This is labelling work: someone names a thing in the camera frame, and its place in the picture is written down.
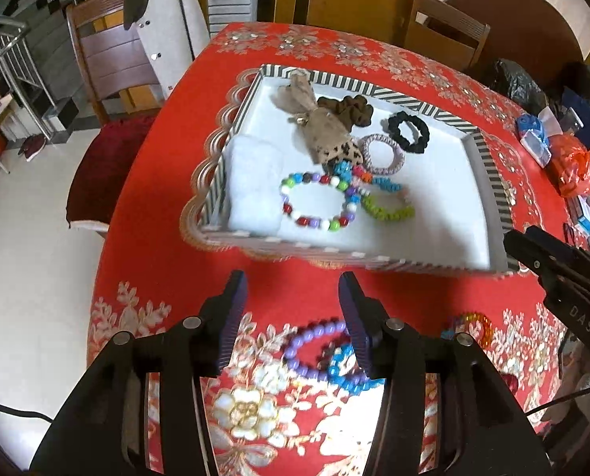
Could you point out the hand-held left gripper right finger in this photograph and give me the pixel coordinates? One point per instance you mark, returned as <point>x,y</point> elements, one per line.
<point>355,323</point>

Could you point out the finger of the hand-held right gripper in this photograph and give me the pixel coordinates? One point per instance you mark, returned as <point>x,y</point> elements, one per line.
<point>523,250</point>
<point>567,253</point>

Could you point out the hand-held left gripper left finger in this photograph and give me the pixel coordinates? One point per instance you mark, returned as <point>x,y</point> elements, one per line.
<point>231,320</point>

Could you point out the striped tray box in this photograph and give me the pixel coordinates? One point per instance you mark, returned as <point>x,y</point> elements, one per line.
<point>438,208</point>

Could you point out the white fluffy scrunchie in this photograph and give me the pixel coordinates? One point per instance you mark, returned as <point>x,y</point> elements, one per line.
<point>255,183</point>

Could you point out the black scrunchie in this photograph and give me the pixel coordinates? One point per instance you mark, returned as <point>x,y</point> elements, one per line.
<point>396,121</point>

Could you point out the brown scrunchie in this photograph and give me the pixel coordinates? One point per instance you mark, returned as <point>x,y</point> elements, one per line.
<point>359,114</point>

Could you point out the red floral tablecloth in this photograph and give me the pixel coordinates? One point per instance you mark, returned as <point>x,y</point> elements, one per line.
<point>176,258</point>

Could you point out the orange plastic bag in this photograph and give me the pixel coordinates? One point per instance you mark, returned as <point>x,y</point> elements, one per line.
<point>572,163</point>

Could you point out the red bow hair clip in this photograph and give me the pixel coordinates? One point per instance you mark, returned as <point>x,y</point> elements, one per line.
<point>509,383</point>

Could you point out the blue and white packet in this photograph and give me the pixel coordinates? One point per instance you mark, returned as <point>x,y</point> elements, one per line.
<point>533,134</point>

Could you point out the round brown tabletop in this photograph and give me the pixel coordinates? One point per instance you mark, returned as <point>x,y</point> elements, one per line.
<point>533,25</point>

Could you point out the plain wooden chair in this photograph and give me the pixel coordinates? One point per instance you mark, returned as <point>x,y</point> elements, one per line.
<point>448,15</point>

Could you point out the pair of dark shoes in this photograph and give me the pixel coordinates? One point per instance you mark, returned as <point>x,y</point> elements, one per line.
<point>32,146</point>

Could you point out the wooden chair with red cushion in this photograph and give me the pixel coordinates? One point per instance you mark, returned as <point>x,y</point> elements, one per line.
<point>106,54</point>

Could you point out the grey jacket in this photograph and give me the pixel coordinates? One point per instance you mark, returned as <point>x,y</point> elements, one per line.
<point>176,20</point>

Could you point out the steel stair railing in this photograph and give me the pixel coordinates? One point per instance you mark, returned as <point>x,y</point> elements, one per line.
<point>7,34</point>

